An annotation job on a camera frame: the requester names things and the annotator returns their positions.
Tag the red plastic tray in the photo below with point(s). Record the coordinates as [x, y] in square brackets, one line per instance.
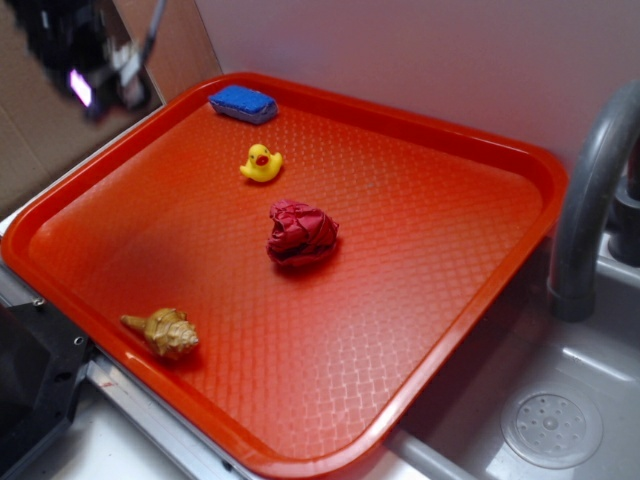
[286, 267]

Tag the brown cardboard panel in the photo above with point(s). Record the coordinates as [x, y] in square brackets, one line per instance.
[45, 133]

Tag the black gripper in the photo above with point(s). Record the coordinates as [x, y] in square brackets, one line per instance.
[70, 41]

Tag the tan conch seashell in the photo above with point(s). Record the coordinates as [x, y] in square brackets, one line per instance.
[167, 332]

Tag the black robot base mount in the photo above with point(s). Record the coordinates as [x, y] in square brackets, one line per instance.
[43, 360]

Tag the round sink drain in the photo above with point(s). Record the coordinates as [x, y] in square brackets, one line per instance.
[551, 425]

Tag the grey sink faucet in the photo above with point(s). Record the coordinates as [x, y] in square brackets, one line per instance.
[604, 187]

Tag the blue sponge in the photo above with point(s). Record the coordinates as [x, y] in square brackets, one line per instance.
[244, 104]

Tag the grey toy sink basin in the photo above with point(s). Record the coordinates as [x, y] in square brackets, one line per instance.
[452, 430]

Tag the yellow rubber duck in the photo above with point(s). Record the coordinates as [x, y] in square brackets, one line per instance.
[261, 165]

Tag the crumpled red paper ball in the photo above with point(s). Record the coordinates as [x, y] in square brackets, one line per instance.
[301, 234]

